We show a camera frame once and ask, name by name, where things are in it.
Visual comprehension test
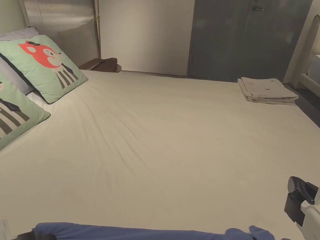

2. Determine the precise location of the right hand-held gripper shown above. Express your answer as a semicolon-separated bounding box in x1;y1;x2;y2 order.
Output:
284;176;320;240

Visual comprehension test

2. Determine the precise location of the blue garment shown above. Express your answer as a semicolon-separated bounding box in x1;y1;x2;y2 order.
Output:
32;222;275;240

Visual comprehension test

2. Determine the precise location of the folded beige cloth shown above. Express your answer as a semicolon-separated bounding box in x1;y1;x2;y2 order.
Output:
237;77;299;106

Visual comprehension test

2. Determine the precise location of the green cushion with striped print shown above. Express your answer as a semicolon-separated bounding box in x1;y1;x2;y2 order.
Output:
0;71;51;150

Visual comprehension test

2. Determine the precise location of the white pillow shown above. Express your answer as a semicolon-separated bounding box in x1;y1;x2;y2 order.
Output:
26;90;50;111

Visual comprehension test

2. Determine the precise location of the bed with beige sheet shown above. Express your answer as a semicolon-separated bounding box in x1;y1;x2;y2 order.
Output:
0;69;320;240

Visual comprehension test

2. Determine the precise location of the grey pillow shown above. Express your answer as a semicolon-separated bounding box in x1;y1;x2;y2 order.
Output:
0;27;39;96

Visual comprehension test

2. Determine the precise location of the green cushion with fox print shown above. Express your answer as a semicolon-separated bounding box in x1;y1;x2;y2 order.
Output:
0;35;89;104

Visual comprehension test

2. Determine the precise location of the dark grey door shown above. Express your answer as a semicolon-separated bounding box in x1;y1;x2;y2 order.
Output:
187;0;313;82

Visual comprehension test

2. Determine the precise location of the dark wooden nightstand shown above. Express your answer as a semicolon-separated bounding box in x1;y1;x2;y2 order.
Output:
78;57;123;73

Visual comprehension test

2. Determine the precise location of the padded grey headboard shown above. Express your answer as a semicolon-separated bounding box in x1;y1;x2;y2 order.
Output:
18;0;101;69

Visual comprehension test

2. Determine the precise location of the brass pole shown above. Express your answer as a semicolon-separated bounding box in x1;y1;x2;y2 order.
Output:
96;13;102;59

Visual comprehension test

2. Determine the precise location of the white furniture frame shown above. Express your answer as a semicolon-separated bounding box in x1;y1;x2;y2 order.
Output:
291;0;320;89

